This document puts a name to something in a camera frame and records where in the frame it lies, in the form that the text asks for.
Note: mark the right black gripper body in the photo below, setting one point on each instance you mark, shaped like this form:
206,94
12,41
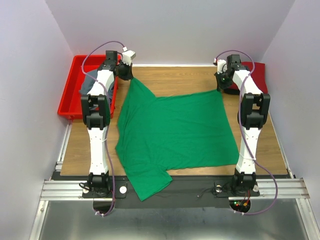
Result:
223,81

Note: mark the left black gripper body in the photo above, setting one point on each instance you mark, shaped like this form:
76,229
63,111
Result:
123,71

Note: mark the green t shirt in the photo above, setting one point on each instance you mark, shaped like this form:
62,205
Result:
159,134

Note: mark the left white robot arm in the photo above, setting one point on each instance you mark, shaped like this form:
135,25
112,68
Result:
96,113

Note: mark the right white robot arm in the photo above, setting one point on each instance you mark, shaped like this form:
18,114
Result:
252,115

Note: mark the folded black t shirt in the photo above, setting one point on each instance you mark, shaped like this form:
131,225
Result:
232,91

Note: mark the grey t shirt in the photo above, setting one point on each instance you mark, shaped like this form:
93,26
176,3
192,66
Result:
87,83

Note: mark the folded red t shirt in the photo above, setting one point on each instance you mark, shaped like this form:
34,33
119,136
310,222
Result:
258,77

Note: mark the red plastic bin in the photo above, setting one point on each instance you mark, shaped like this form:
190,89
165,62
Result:
70,103

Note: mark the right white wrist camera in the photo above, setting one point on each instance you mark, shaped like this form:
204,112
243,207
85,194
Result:
221,65

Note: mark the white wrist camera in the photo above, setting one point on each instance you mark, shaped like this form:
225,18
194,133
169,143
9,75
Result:
128,56
221,65

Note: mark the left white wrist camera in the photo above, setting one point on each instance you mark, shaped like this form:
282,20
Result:
128,56

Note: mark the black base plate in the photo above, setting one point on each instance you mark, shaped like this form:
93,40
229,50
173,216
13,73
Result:
182,192

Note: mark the aluminium rail frame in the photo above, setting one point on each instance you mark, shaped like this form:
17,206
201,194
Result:
63,214

